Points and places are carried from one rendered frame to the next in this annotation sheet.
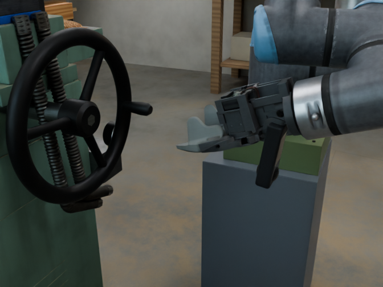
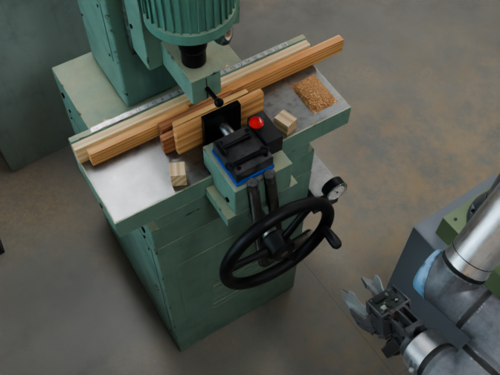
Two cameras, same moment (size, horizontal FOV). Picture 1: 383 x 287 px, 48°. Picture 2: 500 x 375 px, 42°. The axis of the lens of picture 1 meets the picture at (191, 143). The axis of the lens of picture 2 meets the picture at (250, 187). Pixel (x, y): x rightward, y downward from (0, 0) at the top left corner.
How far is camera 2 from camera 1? 1.00 m
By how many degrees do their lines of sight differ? 40
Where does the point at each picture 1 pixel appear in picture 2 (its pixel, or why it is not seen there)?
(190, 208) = (441, 172)
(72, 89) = (303, 158)
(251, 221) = not seen: hidden behind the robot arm
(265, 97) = (397, 325)
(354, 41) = (475, 338)
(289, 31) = (435, 298)
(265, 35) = (419, 287)
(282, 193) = not seen: hidden behind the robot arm
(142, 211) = (389, 152)
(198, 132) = (353, 301)
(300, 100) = (408, 353)
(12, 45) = (242, 197)
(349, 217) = not seen: outside the picture
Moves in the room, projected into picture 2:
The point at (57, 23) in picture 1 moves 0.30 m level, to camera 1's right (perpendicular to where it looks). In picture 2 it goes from (286, 170) to (419, 239)
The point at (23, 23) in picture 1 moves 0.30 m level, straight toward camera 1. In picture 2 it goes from (253, 190) to (219, 331)
